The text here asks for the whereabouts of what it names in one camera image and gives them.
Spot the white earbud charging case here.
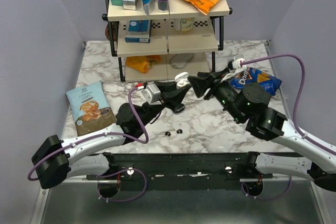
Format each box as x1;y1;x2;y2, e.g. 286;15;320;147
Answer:
174;72;190;88

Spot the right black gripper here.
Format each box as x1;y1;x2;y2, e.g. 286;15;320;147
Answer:
187;66;245;122

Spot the blue white box middle shelf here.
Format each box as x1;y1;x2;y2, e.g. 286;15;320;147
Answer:
124;20;152;43

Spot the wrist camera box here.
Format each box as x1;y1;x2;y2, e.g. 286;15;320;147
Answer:
137;82;161;104
227;54;246;71

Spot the cassava chips bag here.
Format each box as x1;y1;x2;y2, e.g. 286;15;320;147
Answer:
66;81;117;136

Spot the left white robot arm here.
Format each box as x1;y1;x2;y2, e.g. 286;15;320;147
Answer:
27;81;191;189

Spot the beige three-tier shelf rack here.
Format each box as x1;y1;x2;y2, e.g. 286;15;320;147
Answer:
102;0;232;82

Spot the cream printed mug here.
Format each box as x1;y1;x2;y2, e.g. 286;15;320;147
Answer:
173;17;194;33

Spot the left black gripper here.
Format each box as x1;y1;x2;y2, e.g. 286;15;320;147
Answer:
138;79;191;128

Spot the blue Doritos chip bag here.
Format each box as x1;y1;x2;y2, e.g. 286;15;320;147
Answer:
229;67;282;96

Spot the brown object behind rack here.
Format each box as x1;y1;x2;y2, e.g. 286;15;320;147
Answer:
105;25;114;41

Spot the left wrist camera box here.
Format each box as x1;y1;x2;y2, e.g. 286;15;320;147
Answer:
137;82;161;104

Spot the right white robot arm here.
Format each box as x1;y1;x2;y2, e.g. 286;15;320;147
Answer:
188;70;335;191

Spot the orange snack bag bottom shelf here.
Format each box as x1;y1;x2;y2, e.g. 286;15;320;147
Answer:
125;55;161;73

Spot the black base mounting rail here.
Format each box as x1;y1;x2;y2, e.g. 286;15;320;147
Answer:
87;152;263;191

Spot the black earbud charging case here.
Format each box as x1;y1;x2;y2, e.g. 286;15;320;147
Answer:
173;104;185;114

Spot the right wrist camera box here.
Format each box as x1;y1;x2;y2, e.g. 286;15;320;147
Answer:
227;54;246;71

